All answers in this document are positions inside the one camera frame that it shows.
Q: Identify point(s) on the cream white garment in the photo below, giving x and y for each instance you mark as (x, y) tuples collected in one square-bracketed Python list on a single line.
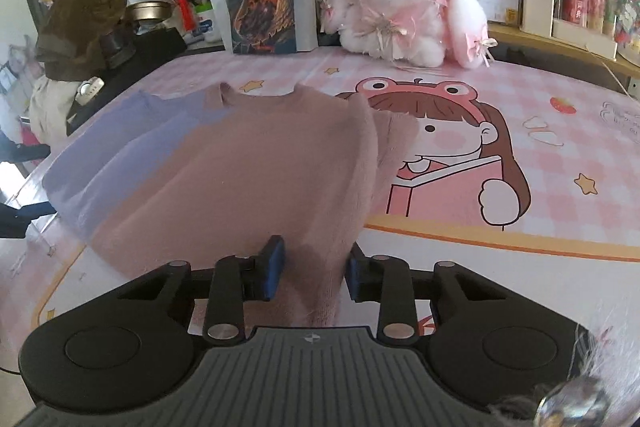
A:
[(47, 107)]

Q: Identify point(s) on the pink checked cartoon desk mat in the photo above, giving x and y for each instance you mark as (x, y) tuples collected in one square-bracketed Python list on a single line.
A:
[(550, 187)]

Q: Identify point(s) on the blurred shiny fuzzy charm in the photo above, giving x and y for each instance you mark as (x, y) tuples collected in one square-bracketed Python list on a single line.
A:
[(570, 399)]

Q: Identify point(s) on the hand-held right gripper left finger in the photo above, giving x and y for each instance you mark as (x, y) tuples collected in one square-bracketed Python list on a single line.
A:
[(272, 267)]

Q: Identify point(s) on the dark bell-shaped jar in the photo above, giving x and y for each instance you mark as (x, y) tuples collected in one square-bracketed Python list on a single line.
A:
[(117, 49)]

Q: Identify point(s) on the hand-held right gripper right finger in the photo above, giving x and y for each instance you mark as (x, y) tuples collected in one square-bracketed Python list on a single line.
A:
[(357, 274)]

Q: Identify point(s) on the white pen box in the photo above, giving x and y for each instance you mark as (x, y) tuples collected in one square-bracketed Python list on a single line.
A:
[(536, 12)]

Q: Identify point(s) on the brass bowl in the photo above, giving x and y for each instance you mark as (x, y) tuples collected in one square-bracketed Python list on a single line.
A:
[(147, 12)]

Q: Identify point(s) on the purple and pink sweater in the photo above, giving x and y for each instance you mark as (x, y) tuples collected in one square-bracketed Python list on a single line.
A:
[(250, 177)]

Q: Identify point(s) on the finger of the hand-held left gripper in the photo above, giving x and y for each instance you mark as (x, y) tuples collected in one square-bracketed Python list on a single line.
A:
[(30, 152), (20, 217)]

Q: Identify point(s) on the brown jacket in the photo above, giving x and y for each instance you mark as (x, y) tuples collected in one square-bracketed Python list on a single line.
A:
[(80, 22)]

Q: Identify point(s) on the white tub with green rim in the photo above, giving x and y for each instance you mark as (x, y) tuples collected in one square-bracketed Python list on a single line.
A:
[(206, 27)]

